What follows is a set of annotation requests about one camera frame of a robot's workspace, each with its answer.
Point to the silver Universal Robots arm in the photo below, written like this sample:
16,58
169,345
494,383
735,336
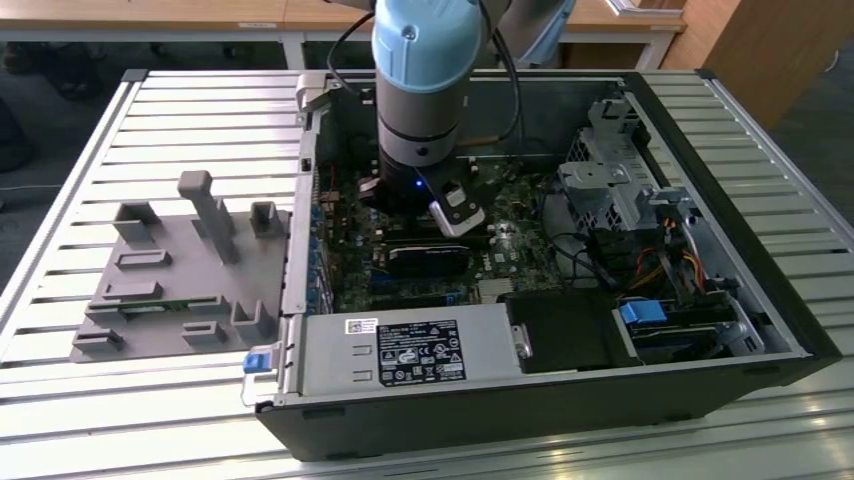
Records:
420,100

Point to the black installed RAM stick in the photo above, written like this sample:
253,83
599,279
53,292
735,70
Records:
414,235

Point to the black graphics card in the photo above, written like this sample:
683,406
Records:
427,260

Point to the green motherboard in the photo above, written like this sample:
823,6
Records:
520,235

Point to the silver chipset heat sink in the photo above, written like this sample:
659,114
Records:
495,289

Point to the silver metal drive cage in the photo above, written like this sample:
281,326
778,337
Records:
594,200

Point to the silver power supply unit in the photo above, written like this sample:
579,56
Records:
327,350

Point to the black plastic bay shroud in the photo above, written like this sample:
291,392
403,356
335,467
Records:
567,330

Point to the grey plastic parts rack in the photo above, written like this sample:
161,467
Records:
180,280

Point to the green RAM stick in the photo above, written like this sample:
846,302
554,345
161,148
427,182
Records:
176,305

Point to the blue case latch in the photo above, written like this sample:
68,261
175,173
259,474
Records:
256,363

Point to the blue disk carrier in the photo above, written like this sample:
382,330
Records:
640,315

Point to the black open PC case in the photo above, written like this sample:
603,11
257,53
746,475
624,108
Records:
467,430

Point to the white book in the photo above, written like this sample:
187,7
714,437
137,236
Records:
620,4

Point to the black hard disk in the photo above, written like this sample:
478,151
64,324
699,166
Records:
667,345

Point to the wooden cabinet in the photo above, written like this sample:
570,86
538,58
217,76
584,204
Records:
767,50

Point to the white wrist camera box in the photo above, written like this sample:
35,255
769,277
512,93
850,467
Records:
460,220

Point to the wooden desk white frame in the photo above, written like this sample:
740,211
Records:
133,12

